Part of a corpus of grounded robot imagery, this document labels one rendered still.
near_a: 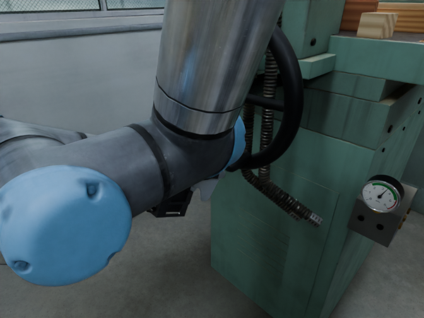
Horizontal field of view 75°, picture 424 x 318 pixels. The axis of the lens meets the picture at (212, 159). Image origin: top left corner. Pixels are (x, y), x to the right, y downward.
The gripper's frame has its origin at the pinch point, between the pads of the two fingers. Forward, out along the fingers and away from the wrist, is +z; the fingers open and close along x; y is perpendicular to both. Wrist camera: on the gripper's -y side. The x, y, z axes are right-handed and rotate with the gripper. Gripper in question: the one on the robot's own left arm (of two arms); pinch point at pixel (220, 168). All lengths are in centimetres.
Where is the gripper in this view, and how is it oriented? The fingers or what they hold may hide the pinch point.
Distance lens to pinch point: 49.0
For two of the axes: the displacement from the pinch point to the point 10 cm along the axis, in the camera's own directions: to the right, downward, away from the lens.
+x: 6.9, 3.2, -6.6
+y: -3.2, 9.4, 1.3
